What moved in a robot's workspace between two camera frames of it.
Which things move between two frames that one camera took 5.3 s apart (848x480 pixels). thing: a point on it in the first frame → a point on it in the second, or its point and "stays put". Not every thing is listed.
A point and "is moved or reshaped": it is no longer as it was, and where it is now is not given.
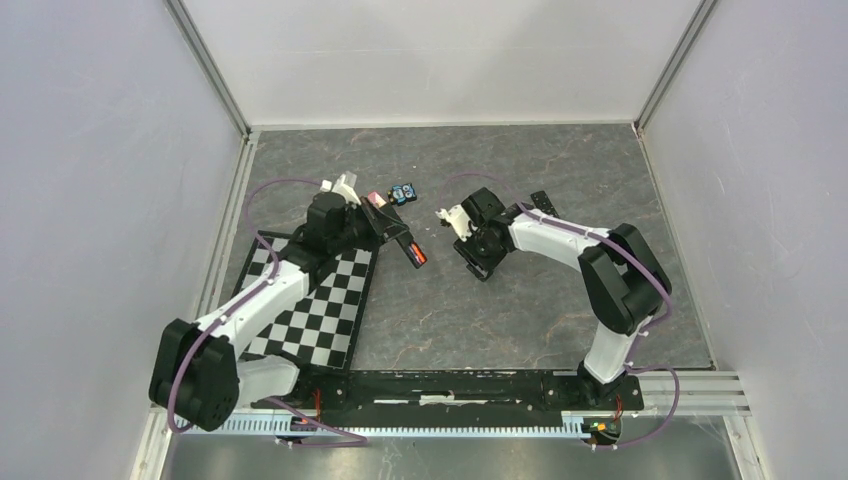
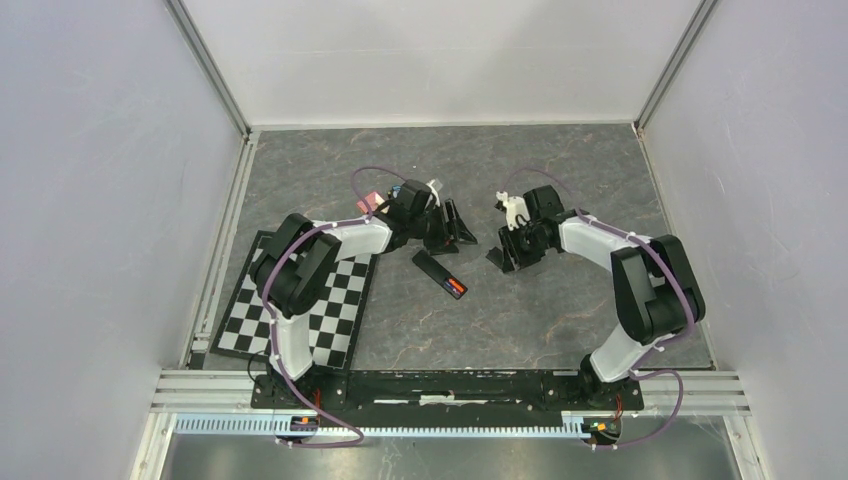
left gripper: [382, 227] → [444, 243]
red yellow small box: [376, 199] stays put
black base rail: [456, 391] stays put
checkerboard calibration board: [322, 330] stays put
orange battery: [418, 252] → [456, 285]
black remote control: [404, 242] is moved or reshaped
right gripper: [480, 265] → [512, 258]
